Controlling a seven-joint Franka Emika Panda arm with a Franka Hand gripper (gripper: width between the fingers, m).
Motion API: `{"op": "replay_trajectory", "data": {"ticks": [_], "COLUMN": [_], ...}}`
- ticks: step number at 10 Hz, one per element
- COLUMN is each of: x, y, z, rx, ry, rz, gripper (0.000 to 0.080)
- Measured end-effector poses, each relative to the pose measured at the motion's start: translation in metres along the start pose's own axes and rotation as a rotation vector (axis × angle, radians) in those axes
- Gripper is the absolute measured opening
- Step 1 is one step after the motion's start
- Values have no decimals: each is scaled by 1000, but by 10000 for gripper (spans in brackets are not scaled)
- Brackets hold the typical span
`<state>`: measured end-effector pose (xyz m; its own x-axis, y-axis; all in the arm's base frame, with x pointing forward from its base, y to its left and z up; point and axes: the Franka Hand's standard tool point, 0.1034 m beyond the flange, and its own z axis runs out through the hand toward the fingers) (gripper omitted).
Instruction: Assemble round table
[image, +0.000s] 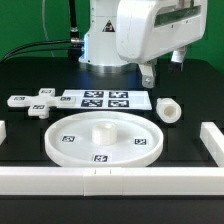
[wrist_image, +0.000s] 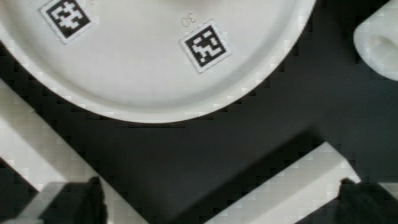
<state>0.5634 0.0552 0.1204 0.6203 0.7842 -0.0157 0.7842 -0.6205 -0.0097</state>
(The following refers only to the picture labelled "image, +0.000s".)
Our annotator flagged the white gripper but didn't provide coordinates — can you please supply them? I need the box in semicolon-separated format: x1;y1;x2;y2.
116;0;208;88

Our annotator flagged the white round table top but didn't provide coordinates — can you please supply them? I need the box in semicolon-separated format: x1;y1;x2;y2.
44;111;164;167

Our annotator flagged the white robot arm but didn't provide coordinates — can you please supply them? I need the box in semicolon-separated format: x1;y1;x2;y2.
79;0;208;88

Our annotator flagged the white marker sheet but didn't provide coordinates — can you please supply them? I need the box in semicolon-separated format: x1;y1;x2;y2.
60;90;152;110

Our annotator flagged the white right fence bar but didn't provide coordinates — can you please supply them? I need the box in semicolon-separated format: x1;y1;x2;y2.
200;122;224;168

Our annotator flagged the white fence bar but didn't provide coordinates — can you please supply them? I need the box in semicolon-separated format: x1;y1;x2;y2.
0;167;224;196
200;122;224;168
0;120;6;145

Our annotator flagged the white cross-shaped table base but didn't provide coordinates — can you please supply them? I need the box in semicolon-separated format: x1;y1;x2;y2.
7;88;76;119

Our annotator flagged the white front fence bar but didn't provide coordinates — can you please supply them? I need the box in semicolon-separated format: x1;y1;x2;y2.
0;167;224;196

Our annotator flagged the white left fence bar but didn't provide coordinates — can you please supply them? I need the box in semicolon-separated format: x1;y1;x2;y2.
0;120;6;145

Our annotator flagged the black cable bundle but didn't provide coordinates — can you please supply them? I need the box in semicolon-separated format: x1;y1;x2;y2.
0;0;85;64

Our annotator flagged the thin white cable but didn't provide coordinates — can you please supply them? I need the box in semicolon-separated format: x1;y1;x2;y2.
41;0;55;58

